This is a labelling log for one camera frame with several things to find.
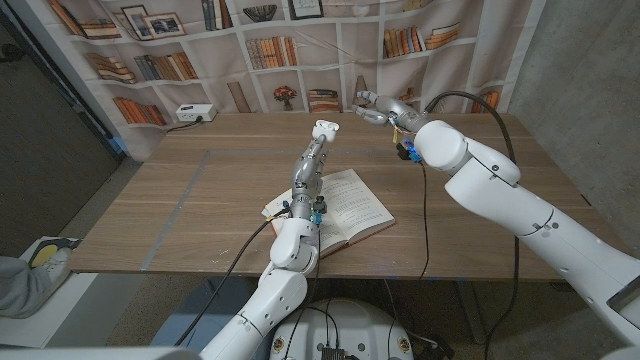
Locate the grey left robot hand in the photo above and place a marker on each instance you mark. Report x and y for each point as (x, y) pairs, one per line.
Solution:
(309, 175)

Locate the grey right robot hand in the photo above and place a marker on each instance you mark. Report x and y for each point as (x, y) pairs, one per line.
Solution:
(395, 110)

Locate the white airpods case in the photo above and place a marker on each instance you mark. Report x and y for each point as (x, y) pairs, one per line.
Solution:
(325, 130)

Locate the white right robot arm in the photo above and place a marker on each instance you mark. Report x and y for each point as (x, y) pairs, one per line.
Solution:
(525, 210)

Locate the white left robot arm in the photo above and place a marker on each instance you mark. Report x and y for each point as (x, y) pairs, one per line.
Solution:
(275, 290)

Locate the open book red cover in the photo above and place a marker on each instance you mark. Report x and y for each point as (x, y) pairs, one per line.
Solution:
(350, 210)

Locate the printed bookshelf backdrop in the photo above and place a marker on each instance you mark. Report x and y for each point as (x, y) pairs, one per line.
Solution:
(300, 65)

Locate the white power strip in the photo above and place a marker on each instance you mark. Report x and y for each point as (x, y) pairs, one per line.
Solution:
(195, 112)

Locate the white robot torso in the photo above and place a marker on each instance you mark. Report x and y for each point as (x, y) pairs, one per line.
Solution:
(350, 330)

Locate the blue floor mat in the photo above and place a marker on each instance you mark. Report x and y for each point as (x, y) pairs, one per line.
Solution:
(210, 310)

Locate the grey finned torso module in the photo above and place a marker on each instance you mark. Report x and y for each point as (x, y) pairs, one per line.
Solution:
(332, 353)

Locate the grey table leg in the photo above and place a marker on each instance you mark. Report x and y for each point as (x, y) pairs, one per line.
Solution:
(472, 310)

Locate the black floor adapter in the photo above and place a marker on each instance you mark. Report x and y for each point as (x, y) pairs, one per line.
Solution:
(432, 350)

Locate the white floor board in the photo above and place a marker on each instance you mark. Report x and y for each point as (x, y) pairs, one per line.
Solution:
(75, 300)

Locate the white sneaker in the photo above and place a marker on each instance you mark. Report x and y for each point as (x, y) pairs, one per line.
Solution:
(57, 267)

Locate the yellow and black pad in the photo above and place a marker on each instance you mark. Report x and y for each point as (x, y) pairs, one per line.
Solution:
(47, 250)

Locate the grey trouser leg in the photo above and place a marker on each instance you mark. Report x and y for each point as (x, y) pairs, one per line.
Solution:
(20, 290)

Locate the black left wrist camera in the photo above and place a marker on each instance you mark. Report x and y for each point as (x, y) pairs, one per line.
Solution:
(318, 206)

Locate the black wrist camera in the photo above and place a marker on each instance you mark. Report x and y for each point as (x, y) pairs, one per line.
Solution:
(406, 151)
(318, 206)

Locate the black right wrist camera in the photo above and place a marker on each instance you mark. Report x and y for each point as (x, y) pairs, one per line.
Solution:
(406, 151)

